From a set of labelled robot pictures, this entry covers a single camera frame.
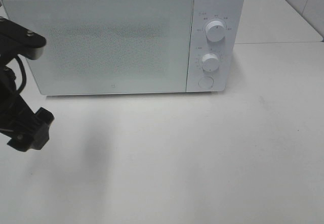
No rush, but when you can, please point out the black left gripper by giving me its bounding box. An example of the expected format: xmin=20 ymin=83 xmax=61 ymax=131
xmin=1 ymin=67 xmax=54 ymax=152

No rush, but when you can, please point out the round door release button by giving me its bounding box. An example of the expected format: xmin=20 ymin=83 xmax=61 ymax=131
xmin=198 ymin=76 xmax=214 ymax=89

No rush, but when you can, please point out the white dial knob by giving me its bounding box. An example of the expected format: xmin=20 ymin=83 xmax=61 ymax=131
xmin=201 ymin=53 xmax=220 ymax=72
xmin=205 ymin=20 xmax=226 ymax=42

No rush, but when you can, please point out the white microwave door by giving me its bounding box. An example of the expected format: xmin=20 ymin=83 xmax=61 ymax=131
xmin=3 ymin=0 xmax=193 ymax=96

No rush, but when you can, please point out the white microwave oven body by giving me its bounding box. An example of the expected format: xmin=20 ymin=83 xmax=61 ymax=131
xmin=5 ymin=0 xmax=246 ymax=99

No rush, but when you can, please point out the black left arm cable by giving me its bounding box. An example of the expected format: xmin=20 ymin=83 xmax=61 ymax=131
xmin=2 ymin=55 xmax=26 ymax=93

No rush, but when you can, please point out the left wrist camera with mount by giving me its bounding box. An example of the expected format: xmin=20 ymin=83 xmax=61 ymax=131
xmin=1 ymin=17 xmax=47 ymax=60

